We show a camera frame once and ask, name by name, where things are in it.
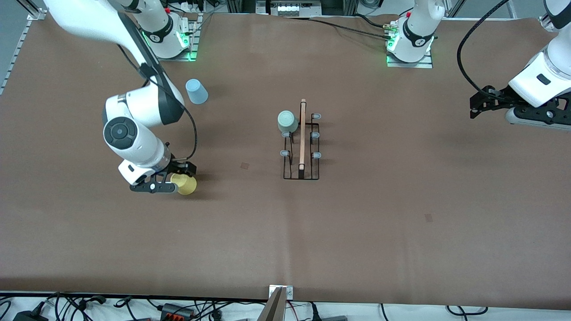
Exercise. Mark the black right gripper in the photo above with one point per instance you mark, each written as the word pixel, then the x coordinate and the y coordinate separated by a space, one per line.
pixel 177 168

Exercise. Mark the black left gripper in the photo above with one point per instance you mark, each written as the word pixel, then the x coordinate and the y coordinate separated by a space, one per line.
pixel 502 97

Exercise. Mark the yellow plastic cup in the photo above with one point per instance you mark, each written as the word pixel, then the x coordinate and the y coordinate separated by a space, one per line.
pixel 187 185

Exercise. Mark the pale green plastic cup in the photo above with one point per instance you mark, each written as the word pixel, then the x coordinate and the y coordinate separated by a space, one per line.
pixel 287 120

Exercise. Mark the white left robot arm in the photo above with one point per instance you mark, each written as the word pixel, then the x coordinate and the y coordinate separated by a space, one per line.
pixel 531 84

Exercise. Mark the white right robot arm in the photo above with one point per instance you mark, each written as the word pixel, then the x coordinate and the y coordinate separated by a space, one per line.
pixel 134 133

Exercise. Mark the light blue plastic cup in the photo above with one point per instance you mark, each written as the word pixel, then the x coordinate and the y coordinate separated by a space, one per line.
pixel 196 92

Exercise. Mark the orange black connector box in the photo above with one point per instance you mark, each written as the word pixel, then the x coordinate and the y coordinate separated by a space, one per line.
pixel 176 310

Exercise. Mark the brown paper table cover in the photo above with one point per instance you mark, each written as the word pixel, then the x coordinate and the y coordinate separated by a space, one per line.
pixel 312 232

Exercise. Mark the grey metal bar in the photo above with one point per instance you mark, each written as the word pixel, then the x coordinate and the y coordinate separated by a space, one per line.
pixel 274 310

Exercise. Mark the white power strip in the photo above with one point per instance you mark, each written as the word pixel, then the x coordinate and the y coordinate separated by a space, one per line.
pixel 192 6

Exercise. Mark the black power adapter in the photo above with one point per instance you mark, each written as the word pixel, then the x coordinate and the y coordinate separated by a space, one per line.
pixel 29 316

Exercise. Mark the black plug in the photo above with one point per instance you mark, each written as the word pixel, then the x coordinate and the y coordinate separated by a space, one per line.
pixel 315 312

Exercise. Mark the grey terminal block device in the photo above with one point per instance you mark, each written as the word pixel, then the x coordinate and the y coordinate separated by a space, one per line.
pixel 287 9

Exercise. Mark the aluminium corner bracket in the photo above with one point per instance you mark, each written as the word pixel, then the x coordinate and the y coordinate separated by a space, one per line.
pixel 545 21

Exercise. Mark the aluminium arm base plate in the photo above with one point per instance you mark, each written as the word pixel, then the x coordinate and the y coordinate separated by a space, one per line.
pixel 193 44
pixel 426 65

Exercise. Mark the aluminium frame extrusion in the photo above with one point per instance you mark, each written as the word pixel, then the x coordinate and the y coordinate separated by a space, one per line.
pixel 31 6
pixel 454 6

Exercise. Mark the small metal edge bracket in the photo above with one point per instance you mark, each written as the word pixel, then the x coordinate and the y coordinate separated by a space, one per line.
pixel 289 293

